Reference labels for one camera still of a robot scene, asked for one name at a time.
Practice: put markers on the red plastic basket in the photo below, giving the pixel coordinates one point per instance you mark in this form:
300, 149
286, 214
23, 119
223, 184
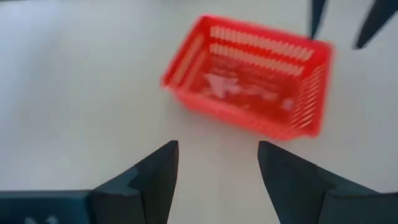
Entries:
248, 93

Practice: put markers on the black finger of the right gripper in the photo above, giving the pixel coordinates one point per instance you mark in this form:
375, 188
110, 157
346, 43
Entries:
377, 18
317, 15

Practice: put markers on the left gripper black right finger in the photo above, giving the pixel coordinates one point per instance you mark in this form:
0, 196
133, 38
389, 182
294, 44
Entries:
304, 199

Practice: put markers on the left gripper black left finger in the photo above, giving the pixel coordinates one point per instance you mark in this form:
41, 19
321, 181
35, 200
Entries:
140, 205

